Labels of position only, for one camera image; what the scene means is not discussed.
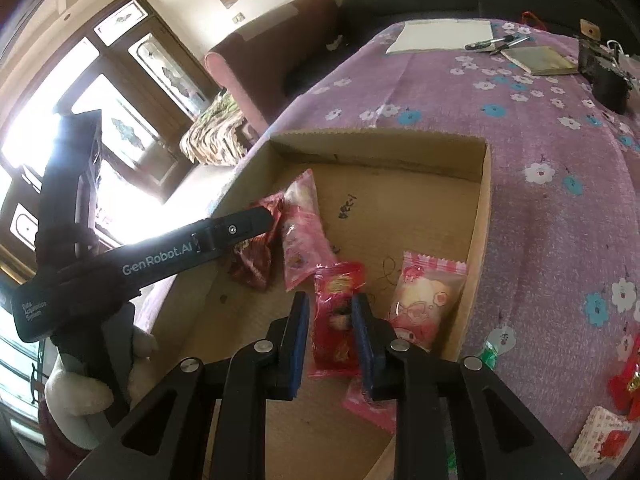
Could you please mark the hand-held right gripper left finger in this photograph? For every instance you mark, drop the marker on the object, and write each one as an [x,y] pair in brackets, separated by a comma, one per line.
[298,345]

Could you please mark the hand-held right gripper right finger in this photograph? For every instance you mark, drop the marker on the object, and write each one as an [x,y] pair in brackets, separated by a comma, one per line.
[362,345]

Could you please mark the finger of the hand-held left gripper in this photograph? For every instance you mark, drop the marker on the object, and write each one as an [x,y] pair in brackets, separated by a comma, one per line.
[235,230]

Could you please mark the small red snack packet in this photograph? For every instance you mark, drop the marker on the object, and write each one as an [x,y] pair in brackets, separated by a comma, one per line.
[332,345]

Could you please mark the dark red snack packet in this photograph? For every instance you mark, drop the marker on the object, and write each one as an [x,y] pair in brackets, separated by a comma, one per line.
[255,260]

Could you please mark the shallow cardboard box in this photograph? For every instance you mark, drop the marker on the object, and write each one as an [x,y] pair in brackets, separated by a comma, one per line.
[380,220]

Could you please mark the large red snack packet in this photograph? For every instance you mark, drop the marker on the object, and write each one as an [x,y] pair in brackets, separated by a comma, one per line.
[625,385]

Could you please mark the person's left hand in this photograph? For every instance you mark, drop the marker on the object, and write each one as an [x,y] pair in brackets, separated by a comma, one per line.
[75,400]

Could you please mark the pink patterned snack packet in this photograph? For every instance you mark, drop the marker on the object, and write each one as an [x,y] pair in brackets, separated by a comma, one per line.
[367,407]

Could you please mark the long pink snack packet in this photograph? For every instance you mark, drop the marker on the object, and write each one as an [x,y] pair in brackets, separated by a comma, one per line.
[300,240]

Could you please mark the pink white snack packet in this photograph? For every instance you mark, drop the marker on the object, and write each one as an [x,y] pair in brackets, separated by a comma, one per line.
[425,300]

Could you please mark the brown patterned throw blanket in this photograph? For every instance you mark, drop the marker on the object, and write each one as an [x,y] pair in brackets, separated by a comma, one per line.
[215,130]

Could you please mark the green candy wrapper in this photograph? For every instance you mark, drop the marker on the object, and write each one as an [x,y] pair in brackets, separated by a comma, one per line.
[487,355]

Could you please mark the maroon sofa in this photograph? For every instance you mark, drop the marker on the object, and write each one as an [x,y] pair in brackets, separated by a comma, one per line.
[265,65]

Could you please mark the small white cloth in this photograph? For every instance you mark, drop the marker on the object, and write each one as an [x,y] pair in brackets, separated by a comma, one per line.
[335,42]

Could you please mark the wooden framed window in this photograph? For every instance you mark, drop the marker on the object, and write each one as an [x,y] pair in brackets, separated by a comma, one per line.
[107,60]

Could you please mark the white red snack packet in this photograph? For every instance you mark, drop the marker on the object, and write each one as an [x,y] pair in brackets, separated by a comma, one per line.
[597,435]

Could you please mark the white paper sheet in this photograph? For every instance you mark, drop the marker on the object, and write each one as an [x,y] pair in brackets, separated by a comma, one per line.
[440,36]

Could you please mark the black sofa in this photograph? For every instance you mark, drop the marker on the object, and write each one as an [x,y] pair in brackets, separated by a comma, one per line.
[425,0]

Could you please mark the scissors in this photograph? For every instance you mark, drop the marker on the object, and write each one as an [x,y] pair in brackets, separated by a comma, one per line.
[512,42]

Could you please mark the brown notebook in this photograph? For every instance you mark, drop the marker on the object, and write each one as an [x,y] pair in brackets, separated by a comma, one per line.
[540,60]

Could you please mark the black cup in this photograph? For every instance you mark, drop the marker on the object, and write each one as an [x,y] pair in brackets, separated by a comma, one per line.
[607,85]

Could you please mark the small wooden block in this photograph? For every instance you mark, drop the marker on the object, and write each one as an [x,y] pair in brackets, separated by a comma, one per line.
[590,28]

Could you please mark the wall switch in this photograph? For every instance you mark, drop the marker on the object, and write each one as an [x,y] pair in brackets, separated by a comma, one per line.
[238,17]

